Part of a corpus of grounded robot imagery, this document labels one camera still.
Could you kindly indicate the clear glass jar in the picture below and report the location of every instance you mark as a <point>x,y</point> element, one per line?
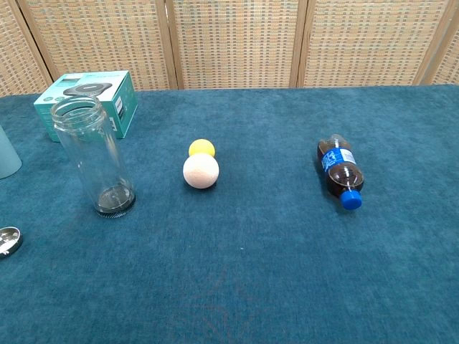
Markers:
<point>91,154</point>

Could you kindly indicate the pale pink ball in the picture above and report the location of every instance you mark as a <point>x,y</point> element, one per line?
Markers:
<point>201,171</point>

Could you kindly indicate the teal velvet tablecloth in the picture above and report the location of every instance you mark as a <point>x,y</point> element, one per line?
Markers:
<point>251,233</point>

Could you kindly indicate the light teal cup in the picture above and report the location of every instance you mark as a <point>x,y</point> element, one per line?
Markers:
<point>5,154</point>

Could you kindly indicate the woven folding screen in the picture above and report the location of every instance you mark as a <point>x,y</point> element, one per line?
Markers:
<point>233,39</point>

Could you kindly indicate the cola bottle with blue cap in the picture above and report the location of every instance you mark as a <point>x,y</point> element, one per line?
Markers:
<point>340,168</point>

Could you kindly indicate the teal product box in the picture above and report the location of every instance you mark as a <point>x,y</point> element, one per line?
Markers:
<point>114,93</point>

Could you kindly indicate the yellow ball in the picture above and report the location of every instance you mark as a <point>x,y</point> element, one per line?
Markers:
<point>202,146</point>

